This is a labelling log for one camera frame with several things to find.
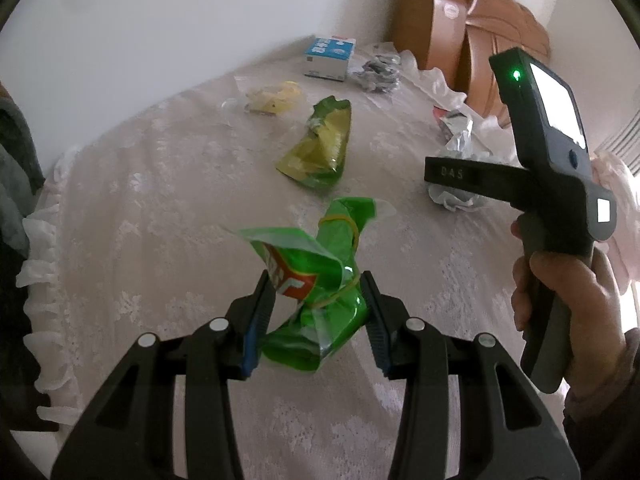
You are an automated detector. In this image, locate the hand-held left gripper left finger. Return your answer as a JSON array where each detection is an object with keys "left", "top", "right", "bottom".
[{"left": 50, "top": 269, "right": 277, "bottom": 480}]

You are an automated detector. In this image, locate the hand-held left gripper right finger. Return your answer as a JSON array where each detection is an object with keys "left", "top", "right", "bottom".
[{"left": 359, "top": 270, "right": 583, "bottom": 480}]

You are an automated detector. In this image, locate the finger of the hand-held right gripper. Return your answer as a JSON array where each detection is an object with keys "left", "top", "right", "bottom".
[{"left": 424, "top": 156, "right": 531, "bottom": 197}]

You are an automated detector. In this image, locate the white paper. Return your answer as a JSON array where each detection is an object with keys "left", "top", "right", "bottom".
[{"left": 427, "top": 130, "right": 493, "bottom": 211}]

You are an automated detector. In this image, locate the green snack bag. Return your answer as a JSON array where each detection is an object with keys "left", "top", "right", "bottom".
[{"left": 239, "top": 197, "right": 396, "bottom": 373}]

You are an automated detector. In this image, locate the silver foil wrapper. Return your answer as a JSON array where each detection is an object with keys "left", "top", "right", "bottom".
[{"left": 352, "top": 52, "right": 403, "bottom": 95}]

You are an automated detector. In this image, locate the blue and white carton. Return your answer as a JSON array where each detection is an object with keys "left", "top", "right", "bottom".
[{"left": 303, "top": 35, "right": 357, "bottom": 82}]

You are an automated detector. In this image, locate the yellow wrapper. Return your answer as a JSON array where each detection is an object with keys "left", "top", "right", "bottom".
[{"left": 222, "top": 80, "right": 303, "bottom": 117}]

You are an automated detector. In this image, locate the person's right forearm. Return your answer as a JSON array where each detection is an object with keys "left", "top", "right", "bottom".
[{"left": 562, "top": 327, "right": 640, "bottom": 480}]

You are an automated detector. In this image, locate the person's right hand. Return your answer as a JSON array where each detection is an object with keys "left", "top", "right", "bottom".
[{"left": 511, "top": 220, "right": 629, "bottom": 387}]

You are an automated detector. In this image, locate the red and silver wrapper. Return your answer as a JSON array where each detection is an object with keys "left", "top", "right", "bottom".
[{"left": 432, "top": 105, "right": 476, "bottom": 143}]

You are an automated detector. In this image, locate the bed with pink sheet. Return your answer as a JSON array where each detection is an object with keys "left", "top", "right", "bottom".
[{"left": 590, "top": 110, "right": 640, "bottom": 296}]

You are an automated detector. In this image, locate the yellow-green snack bag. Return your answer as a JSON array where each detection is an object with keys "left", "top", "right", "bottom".
[{"left": 275, "top": 95, "right": 352, "bottom": 190}]

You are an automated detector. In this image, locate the wooden headboard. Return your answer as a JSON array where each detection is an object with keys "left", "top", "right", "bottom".
[{"left": 391, "top": 0, "right": 551, "bottom": 116}]

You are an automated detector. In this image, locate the white lace tablecloth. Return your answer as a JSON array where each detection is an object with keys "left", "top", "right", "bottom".
[{"left": 15, "top": 35, "right": 608, "bottom": 480}]

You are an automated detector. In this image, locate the dark grey cloth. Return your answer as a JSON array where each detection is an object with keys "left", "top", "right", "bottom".
[{"left": 0, "top": 80, "right": 61, "bottom": 433}]

